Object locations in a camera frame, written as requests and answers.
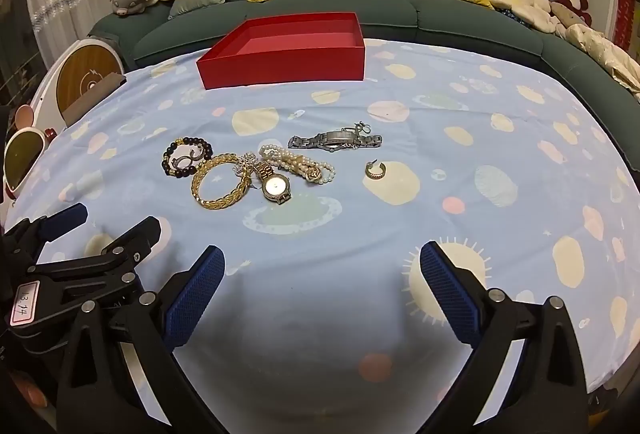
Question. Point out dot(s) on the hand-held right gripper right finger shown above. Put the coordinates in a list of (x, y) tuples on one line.
[(450, 294)]

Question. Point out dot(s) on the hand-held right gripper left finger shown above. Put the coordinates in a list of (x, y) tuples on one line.
[(195, 299)]

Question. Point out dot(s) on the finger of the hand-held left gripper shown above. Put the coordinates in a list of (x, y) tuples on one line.
[(65, 220), (135, 241)]

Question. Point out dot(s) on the rhinestone brooch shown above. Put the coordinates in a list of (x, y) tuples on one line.
[(245, 164)]

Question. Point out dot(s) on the gold wristwatch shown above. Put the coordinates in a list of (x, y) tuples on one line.
[(276, 186)]

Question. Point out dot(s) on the silver wristwatch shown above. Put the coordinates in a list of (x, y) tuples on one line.
[(340, 137)]

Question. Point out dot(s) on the red cardboard box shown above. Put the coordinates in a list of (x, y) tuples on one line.
[(280, 69)]

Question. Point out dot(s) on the white framed round device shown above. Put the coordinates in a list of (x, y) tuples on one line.
[(22, 159)]

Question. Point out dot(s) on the printed blue tablecloth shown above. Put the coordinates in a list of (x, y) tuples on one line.
[(350, 224)]

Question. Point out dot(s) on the brown pad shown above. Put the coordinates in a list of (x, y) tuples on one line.
[(95, 96)]

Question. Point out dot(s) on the white machine with wooden disc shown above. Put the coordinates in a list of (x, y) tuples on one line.
[(80, 69)]

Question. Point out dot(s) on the dark glass cabinet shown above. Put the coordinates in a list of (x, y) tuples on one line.
[(20, 64)]

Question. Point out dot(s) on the small silver earring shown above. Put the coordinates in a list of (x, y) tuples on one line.
[(361, 128)]

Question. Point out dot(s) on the green sofa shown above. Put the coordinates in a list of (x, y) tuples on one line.
[(450, 21)]

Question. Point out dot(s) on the cream blanket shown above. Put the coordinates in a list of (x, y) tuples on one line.
[(605, 54)]

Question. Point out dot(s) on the beige plush toy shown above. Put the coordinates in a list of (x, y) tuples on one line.
[(565, 14)]

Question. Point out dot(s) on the red wall banner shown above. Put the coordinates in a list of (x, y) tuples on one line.
[(625, 4)]

